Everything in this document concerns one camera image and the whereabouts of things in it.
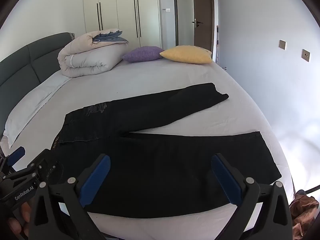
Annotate cream wardrobe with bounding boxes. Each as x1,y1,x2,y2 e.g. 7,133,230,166
83,0,163,50

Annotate bed with white sheet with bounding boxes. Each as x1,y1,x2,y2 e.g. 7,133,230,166
0,55,295,240

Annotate flat white pillow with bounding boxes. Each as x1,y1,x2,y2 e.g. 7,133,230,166
4,76,72,149

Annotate folded beige duvet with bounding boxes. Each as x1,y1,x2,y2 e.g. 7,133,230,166
57,29,130,78

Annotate brown wooden door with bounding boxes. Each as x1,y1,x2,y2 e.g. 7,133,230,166
192,0,216,60

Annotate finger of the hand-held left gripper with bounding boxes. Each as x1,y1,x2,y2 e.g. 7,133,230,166
5,147,26,167
15,149,68,183

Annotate grey padded headboard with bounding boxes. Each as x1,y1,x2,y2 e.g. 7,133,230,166
0,32,76,137

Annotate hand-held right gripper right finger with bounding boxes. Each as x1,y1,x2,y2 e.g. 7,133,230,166
211,153,293,240

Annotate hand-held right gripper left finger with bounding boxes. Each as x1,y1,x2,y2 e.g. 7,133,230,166
27,154,112,240

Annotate purple pillow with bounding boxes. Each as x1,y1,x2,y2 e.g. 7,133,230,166
122,46,164,63

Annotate crumpled brown cloth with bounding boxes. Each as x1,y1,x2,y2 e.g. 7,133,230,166
289,189,320,239

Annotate brown door frame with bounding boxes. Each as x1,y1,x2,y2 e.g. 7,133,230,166
172,0,180,46

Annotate black denim pants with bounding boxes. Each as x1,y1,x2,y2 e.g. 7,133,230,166
51,82,282,219

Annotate person's left hand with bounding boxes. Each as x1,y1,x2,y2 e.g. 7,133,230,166
7,202,32,238

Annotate folded blue grey blanket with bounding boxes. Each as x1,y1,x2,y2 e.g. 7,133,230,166
92,30,123,43

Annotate yellow pillow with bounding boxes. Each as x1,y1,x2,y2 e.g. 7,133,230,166
159,45,213,64

